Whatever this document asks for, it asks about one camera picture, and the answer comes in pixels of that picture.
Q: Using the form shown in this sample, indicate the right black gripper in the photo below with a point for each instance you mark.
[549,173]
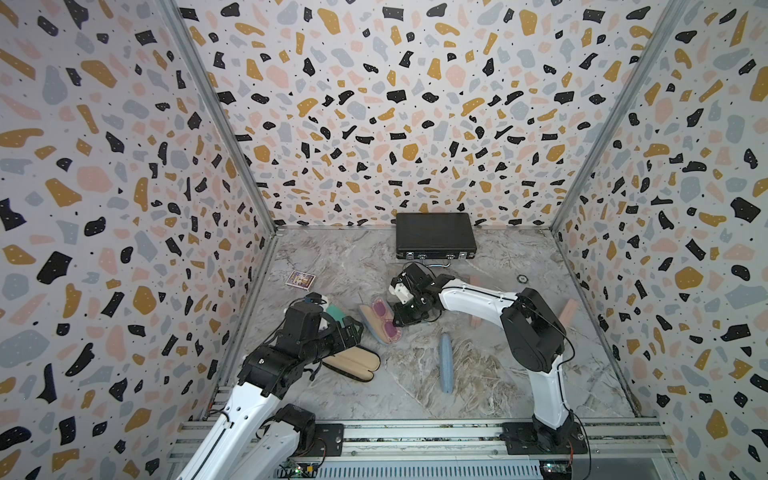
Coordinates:
[398,320]

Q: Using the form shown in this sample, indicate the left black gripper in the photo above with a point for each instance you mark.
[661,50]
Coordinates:
[340,343]

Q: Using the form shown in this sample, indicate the blue case with pink glasses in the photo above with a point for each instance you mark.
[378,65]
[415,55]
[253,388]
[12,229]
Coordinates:
[378,317]

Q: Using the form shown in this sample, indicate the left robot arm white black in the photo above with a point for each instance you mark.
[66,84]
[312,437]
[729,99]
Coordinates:
[253,435]

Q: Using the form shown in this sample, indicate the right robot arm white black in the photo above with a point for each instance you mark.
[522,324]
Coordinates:
[535,336]

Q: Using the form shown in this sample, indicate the mint green glasses case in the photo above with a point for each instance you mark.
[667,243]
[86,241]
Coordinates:
[336,313]

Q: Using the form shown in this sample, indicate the black case beige lining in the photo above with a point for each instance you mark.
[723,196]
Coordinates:
[356,363]

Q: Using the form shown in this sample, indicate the closed pink glasses case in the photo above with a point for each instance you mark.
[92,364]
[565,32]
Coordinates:
[568,312]

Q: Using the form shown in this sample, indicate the black ribbed briefcase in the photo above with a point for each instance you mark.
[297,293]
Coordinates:
[439,236]

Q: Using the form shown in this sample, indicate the playing card box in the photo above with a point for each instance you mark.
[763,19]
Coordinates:
[300,280]

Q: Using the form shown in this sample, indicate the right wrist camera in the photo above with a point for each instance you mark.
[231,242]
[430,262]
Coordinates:
[401,292]

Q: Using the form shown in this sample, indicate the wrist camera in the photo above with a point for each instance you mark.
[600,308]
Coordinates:
[401,292]
[303,318]

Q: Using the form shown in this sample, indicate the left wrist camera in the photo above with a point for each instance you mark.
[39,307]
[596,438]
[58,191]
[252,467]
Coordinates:
[303,318]

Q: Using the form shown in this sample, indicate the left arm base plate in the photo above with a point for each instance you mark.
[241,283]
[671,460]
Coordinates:
[319,440]

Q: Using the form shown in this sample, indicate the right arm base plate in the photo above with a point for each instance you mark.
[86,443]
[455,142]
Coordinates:
[535,438]

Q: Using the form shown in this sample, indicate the aluminium front rail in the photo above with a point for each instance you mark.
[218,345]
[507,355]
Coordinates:
[618,448]

